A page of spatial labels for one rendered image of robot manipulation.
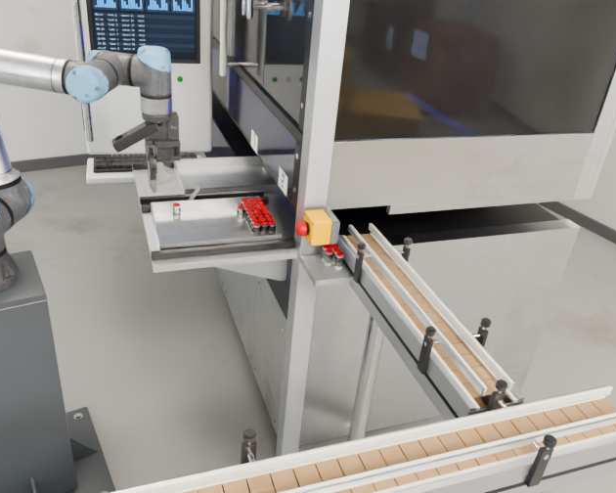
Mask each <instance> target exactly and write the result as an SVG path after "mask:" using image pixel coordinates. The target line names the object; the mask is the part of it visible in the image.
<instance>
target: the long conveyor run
mask: <svg viewBox="0 0 616 493"><path fill-rule="evenodd" d="M507 386H508V384H507V382H506V381H504V380H497V382H496V385H495V387H496V389H497V391H493V393H492V396H491V399H490V402H489V405H488V408H487V411H486V412H483V413H478V414H473V415H469V416H464V417H460V418H455V419H450V420H447V421H442V422H437V423H433V424H428V425H423V426H415V427H411V428H406V429H401V430H397V431H392V432H387V433H384V434H379V435H374V436H370V437H365V438H361V439H356V440H351V441H347V442H342V443H337V444H333V445H329V446H324V447H320V448H315V449H311V450H306V451H301V452H297V453H292V454H287V455H283V456H279V457H274V458H270V459H265V460H261V461H256V448H257V443H256V440H255V439H256V432H255V430H253V429H246V430H245V431H244V432H243V434H242V439H243V441H244V442H243V443H242V449H241V464H240V465H237V466H233V467H228V468H223V469H220V470H215V471H207V472H202V473H198V474H193V475H188V476H184V477H179V478H174V479H170V480H165V481H162V482H157V483H152V484H148V485H143V486H138V487H134V488H129V489H124V490H120V491H115V492H111V493H542V492H545V491H549V490H552V489H555V488H559V487H562V486H566V485H569V484H573V483H576V482H580V481H584V480H587V479H591V478H594V477H598V476H601V475H605V474H609V473H612V472H615V471H616V408H615V407H614V406H613V405H612V404H611V403H610V402H609V401H608V400H607V399H606V398H605V396H607V395H609V394H610V392H611V390H612V388H613V387H612V386H610V385H606V386H601V387H597V388H592V389H587V390H583V391H578V392H573V393H569V394H564V395H560V396H555V397H551V398H547V399H542V400H537V401H533V402H528V403H523V404H519V405H514V406H510V407H508V406H507V405H506V403H505V402H504V398H505V395H506V389H507ZM501 407H502V408H501Z"/></svg>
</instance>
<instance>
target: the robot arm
mask: <svg viewBox="0 0 616 493"><path fill-rule="evenodd" d="M171 71H172V66H171V60H170V52H169V51H168V50H167V49H166V48H163V47H159V46H142V47H140V48H139V49H138V54H126V53H118V52H110V51H107V50H101V51H98V50H93V51H91V52H89V54H88V56H87V57H86V61H85V62H80V61H75V60H69V59H63V58H57V57H51V56H45V55H39V54H33V53H27V52H21V51H15V50H9V49H3V48H0V84H6V85H13V86H19V87H24V88H30V89H36V90H42V91H48V92H54V93H60V94H67V95H70V96H71V97H72V98H73V99H75V100H76V101H78V102H80V103H84V104H88V103H92V102H95V101H98V100H100V99H102V98H103V97H104V96H105V95H106V94H107V93H108V92H109V91H111V90H113V89H114V88H116V87H117V86H118V85H122V86H131V87H140V98H141V112H142V119H143V120H145V122H143V123H141V124H139V125H137V126H135V127H134V128H132V129H130V130H128V131H126V132H125V133H123V134H121V135H118V136H116V137H115V138H114V139H112V145H113V147H114V148H115V150H116V151H117V152H118V153H119V152H121V151H123V150H126V149H127V148H129V147H130V146H132V145H134V144H136V143H138V142H139V141H141V140H143V139H145V151H146V156H147V164H148V174H149V184H150V188H151V189H152V191H153V192H154V193H156V186H157V185H159V184H162V183H166V182H169V181H171V180H172V179H173V174H172V173H171V169H170V168H169V167H166V166H164V164H163V163H162V161H163V160H164V161H170V160H171V161H177V160H181V154H180V146H181V143H180V140H179V115H178V114H177V112H173V111H172V82H171ZM159 122H160V123H159ZM34 202H35V194H34V190H33V188H32V186H31V185H30V183H29V182H26V181H25V179H24V178H23V177H21V174H20V172H19V171H17V170H15V169H14V168H13V167H12V165H11V163H10V160H9V156H8V153H7V150H6V146H5V143H4V140H3V137H2V133H1V130H0V291H4V290H6V289H8V288H10V287H11V286H12V285H14V284H15V283H16V282H17V280H18V279H19V270H18V266H17V265H16V263H15V261H14V260H13V258H12V257H11V255H10V254H9V252H8V251H7V248H6V243H5V238H4V234H5V233H6V232H7V231H8V230H10V229H11V228H12V227H13V226H14V225H15V224H16V223H17V222H19V221H20V220H21V219H23V218H24V217H26V216H27V215H28V213H29V212H30V210H31V209H32V208H33V206H34Z"/></svg>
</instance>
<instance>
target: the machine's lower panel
mask: <svg viewBox="0 0 616 493"><path fill-rule="evenodd" d="M580 228H581V227H580V226H578V225H577V224H575V223H574V222H572V221H571V220H569V219H563V220H552V221H542V222H532V223H521V224H510V225H501V226H490V227H479V228H468V229H459V230H448V231H437V232H427V233H416V234H406V235H395V236H385V239H386V240H387V241H388V242H390V243H391V244H392V245H393V247H394V248H395V249H396V250H403V246H404V241H405V239H406V238H411V239H412V240H413V242H412V244H411V245H409V248H410V249H411V251H410V256H409V261H408V263H409V264H410V265H411V267H412V268H413V269H414V270H415V271H416V272H417V273H418V275H419V276H420V277H421V278H422V279H423V280H424V281H425V282H426V283H427V285H428V286H429V287H430V288H431V289H432V290H433V291H434V292H435V293H436V295H437V296H438V297H439V298H440V299H441V300H442V301H443V302H444V304H445V305H446V306H447V307H448V308H449V309H450V310H451V311H452V312H453V314H454V315H455V316H456V317H457V318H458V319H459V320H460V321H461V322H462V324H463V325H464V326H465V327H466V328H467V329H468V330H469V332H470V333H471V334H477V332H478V328H479V326H481V325H480V323H481V319H482V318H488V319H490V320H491V326H490V327H489V328H486V330H487V331H488V332H489V333H488V336H487V339H486V342H485V346H484V348H485V349H486V350H487V352H488V353H489V354H490V355H491V356H492V357H493V358H494V359H495V360H496V362H497V363H498V364H499V365H500V366H501V367H502V368H503V369H504V371H505V372H506V373H507V374H508V375H509V376H510V377H511V378H512V380H513V381H514V382H515V385H514V386H515V387H516V389H517V390H518V391H519V392H521V389H522V386H523V384H524V382H525V379H526V376H527V374H528V371H529V368H530V365H531V363H532V360H533V357H534V354H535V352H536V349H537V346H538V343H539V340H540V338H541V335H542V332H543V329H544V327H545V324H546V321H547V318H548V316H549V314H550V309H551V307H552V304H553V301H554V298H555V296H556V293H557V290H558V287H559V284H560V282H561V279H562V276H563V273H564V271H565V268H566V265H567V262H568V260H569V257H570V254H571V251H572V249H573V246H574V244H575V241H576V239H577V236H578V233H579V230H580ZM215 270H216V273H217V275H218V278H219V281H220V284H221V286H222V289H223V292H224V294H225V296H226V299H227V302H228V304H229V307H230V310H231V312H232V315H233V318H234V320H235V323H236V326H237V329H238V331H239V334H240V337H241V339H242V344H243V346H244V349H245V352H246V355H247V357H248V360H249V363H250V365H251V368H252V371H253V374H254V375H255V378H256V381H257V383H258V386H259V389H260V391H261V394H262V397H263V400H264V402H265V405H266V408H267V410H268V413H269V416H270V418H271V421H272V424H273V427H274V429H275V432H276V435H278V424H279V413H280V402H281V390H282V378H283V367H284V356H285V345H286V322H287V319H286V317H285V315H284V313H283V311H282V309H281V307H280V305H279V303H278V301H277V299H276V297H275V295H274V293H273V291H272V289H271V287H270V285H269V283H268V281H267V279H266V278H263V277H258V276H253V275H249V274H245V273H240V272H236V271H231V270H226V269H221V268H217V267H215ZM369 316H370V313H369V311H368V310H367V308H366V307H365V306H364V304H363V303H362V301H361V300H360V298H359V297H358V295H357V294H355V292H354V291H353V289H352V288H351V286H350V285H349V284H348V283H347V284H339V285H331V286H322V287H317V294H316V303H315V312H314V321H313V329H312V337H311V346H310V355H309V363H308V372H307V381H306V389H305V398H304V406H303V415H302V424H301V432H300V440H299V445H304V444H308V443H313V442H318V441H323V440H327V439H332V438H337V437H340V436H345V435H349V429H350V424H351V419H352V413H353V407H354V401H355V395H356V390H357V384H358V378H359V373H360V367H361V362H362V356H363V350H364V344H365V339H366V333H367V327H368V322H369ZM437 416H441V415H440V414H439V412H438V411H437V410H436V408H435V407H434V405H433V404H432V402H431V401H430V399H429V398H428V397H427V395H426V394H425V392H424V391H423V389H422V388H421V387H420V385H419V384H418V382H417V380H416V379H415V378H414V376H413V375H412V373H411V372H410V370H409V369H408V368H407V366H406V365H405V363H404V362H403V360H402V359H401V358H400V356H399V355H398V353H397V352H396V350H395V349H394V347H393V346H392V345H391V343H390V342H389V340H388V339H387V337H386V336H384V339H383V344H382V348H381V353H380V358H379V364H378V369H377V374H376V379H375V384H374V394H373V399H372V404H371V409H370V414H369V419H368V424H367V429H366V431H369V430H373V429H378V428H383V427H388V426H396V425H400V424H404V423H409V422H414V421H419V420H423V419H428V418H433V417H437Z"/></svg>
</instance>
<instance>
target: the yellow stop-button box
mask: <svg viewBox="0 0 616 493"><path fill-rule="evenodd" d="M304 214H305V215H304V221H305V222H306V225H307V235H306V236H305V238H306V239H307V241H308V242H309V244H310V245H311V246H322V245H335V244H336V238H337V230H338V222H339V220H338V219H337V218H336V216H335V215H334V214H333V213H332V211H331V210H330V209H329V208H326V209H316V210H306V211H305V213H304Z"/></svg>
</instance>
